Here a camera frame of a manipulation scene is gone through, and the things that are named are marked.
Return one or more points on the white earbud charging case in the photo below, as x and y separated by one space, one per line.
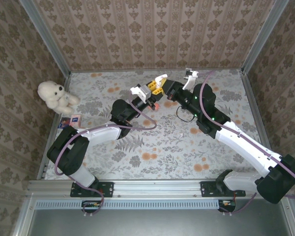
161 79

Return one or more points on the orange earbud charging case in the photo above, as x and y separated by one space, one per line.
157 106

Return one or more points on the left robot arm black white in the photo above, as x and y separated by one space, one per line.
100 134

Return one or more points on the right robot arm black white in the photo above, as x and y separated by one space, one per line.
248 150

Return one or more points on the pink tissue pack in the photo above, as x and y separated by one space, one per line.
75 120

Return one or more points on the blue printed card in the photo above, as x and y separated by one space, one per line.
63 123

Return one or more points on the white teddy bear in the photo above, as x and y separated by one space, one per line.
56 97

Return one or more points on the small circuit board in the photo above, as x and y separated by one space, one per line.
227 204
91 204

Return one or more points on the grey metal panel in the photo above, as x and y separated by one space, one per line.
157 223

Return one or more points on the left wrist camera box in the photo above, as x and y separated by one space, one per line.
140 93

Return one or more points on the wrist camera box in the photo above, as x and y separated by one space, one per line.
190 78
140 93

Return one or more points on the aluminium table end rail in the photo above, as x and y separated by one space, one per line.
137 70

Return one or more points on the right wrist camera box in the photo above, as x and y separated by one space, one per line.
190 78

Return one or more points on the aluminium table side rail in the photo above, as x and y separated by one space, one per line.
251 98
67 79

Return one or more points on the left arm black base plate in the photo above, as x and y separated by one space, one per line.
108 189

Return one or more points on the aluminium mounting rail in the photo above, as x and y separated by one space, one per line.
157 188

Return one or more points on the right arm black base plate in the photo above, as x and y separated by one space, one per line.
206 189

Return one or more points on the aluminium frame post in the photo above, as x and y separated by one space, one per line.
44 39
263 37

